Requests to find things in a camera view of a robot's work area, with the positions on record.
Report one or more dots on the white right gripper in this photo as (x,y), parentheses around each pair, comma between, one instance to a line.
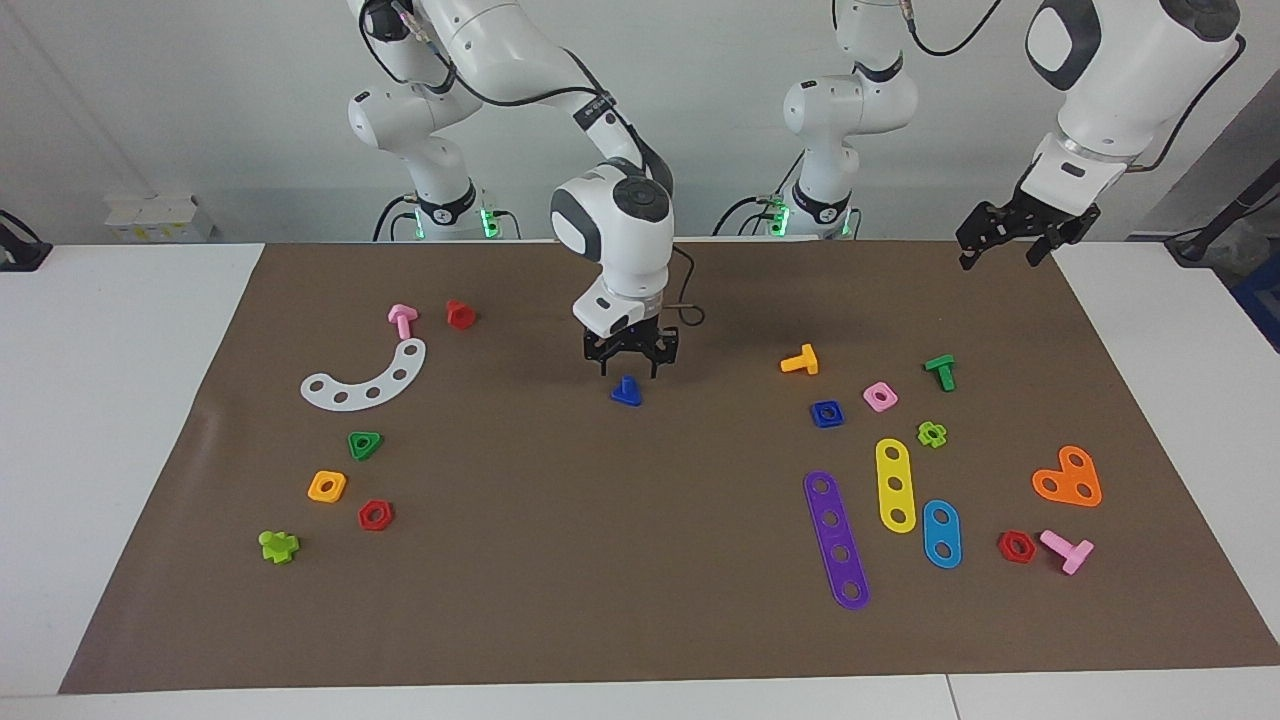
(610,308)

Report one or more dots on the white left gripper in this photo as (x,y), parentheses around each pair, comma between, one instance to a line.
(1065,185)

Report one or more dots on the blue plastic bolt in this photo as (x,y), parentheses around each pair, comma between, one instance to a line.
(627,397)

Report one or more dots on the blue square plastic nut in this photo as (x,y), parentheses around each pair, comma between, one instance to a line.
(815,419)

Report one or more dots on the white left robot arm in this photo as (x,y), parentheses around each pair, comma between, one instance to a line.
(1120,70)

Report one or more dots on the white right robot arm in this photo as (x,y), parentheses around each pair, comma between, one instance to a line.
(600,220)

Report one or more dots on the dark green plastic bolt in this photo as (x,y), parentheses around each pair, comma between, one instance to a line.
(940,363)

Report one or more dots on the orange plastic bolt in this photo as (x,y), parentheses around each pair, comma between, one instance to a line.
(806,360)

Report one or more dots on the red plastic bolt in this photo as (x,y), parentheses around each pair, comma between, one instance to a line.
(460,316)

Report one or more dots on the black stand pole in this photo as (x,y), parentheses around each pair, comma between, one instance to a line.
(1225,215)

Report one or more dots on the brown table mat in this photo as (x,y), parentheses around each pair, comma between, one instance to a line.
(640,560)

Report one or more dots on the lime green cross nut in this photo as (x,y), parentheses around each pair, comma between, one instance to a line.
(941,436)

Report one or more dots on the pink plastic bolt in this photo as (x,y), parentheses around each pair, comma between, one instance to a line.
(402,316)
(1075,554)

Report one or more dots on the pink square plastic nut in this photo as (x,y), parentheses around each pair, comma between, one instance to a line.
(868,400)

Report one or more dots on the blue plastic crate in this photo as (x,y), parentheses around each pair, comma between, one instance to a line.
(1262,300)

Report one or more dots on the white curved five-hole strip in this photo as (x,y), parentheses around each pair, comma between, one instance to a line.
(386,383)

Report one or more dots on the orange three-hole corner plate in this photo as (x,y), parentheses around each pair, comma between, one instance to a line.
(1067,477)

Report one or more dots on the dark green triangle nut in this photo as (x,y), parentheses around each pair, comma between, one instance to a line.
(376,438)

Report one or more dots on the purple four-hole strip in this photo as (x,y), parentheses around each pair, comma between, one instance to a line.
(836,537)

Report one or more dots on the yellow three-hole strip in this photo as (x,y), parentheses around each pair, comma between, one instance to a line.
(893,470)

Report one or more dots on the blue two-hole strip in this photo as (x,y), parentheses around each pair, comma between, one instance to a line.
(941,534)

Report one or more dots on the red hexagonal plastic nut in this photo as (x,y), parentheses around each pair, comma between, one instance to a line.
(364,517)
(1003,547)

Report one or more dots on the orange square plastic nut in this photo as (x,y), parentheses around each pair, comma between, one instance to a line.
(314,492)

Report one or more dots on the light green flower nut left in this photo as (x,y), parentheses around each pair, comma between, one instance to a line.
(278,546)

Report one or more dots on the white cardboard box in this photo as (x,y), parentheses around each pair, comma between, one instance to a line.
(160,220)

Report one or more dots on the black table clamp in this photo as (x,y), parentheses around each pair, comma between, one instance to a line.
(20,255)

